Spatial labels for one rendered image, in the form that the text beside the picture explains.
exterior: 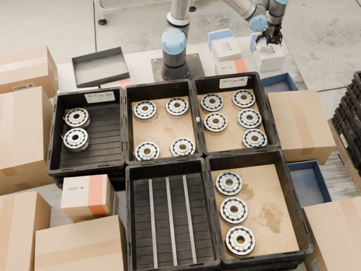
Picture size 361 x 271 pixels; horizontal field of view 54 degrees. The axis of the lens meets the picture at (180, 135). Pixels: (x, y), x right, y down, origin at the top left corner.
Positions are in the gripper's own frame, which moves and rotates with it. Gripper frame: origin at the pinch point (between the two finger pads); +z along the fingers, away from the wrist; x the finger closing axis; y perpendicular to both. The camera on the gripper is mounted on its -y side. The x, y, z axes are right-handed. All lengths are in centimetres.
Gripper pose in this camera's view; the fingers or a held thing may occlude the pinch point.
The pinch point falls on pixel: (266, 48)
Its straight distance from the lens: 197.4
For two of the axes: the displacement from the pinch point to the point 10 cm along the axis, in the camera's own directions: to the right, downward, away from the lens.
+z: 0.4, 5.5, 8.4
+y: 1.7, 8.2, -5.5
